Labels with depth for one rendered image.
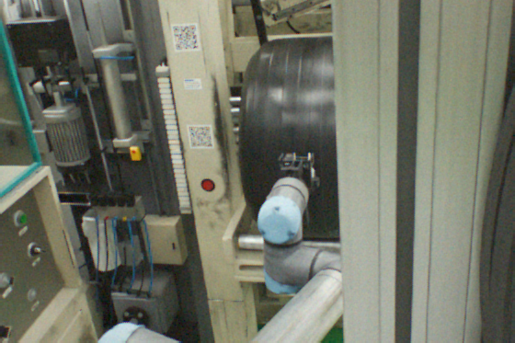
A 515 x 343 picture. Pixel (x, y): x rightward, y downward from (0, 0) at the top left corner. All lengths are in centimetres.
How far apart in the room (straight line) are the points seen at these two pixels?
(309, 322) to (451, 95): 62
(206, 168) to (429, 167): 137
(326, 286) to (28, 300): 85
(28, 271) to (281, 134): 72
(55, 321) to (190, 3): 89
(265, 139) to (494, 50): 110
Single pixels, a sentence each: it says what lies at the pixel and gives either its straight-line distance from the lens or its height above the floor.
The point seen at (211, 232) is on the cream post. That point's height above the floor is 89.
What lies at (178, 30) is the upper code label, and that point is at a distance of 150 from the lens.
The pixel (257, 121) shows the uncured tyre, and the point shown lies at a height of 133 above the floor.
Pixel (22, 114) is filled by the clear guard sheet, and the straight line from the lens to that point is 142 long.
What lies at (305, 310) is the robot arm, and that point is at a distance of 85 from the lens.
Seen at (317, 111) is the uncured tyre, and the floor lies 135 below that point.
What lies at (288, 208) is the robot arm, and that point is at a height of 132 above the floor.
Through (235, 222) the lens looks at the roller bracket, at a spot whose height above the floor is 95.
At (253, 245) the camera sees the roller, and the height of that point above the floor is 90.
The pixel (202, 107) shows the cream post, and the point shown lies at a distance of 154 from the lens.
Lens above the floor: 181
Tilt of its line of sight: 24 degrees down
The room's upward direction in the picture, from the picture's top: 6 degrees counter-clockwise
